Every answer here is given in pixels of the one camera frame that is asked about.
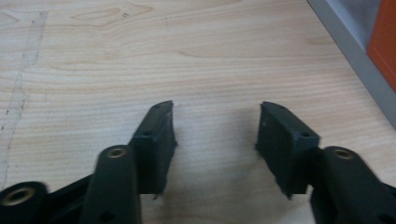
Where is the grey and orange shoe box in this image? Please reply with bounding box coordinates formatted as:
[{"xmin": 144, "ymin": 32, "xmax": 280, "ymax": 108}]
[{"xmin": 306, "ymin": 0, "xmax": 396, "ymax": 131}]

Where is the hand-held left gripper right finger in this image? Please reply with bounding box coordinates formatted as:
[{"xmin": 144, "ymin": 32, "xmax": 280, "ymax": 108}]
[{"xmin": 254, "ymin": 101, "xmax": 321, "ymax": 201}]

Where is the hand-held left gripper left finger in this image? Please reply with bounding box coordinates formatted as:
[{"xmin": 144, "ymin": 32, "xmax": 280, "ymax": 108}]
[{"xmin": 128, "ymin": 99, "xmax": 178, "ymax": 201}]

